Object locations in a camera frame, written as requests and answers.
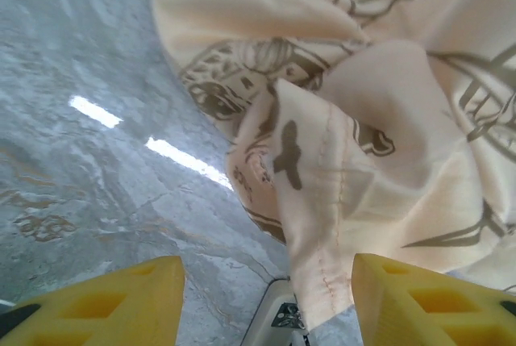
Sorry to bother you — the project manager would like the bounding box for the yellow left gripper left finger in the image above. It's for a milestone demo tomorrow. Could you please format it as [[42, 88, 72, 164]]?
[[0, 255, 185, 346]]

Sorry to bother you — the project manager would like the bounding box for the peach printed t-shirt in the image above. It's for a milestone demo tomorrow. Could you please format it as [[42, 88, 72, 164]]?
[[149, 0, 516, 331]]

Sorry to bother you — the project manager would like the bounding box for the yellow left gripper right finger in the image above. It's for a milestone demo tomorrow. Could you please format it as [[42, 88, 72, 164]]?
[[352, 252, 516, 346]]

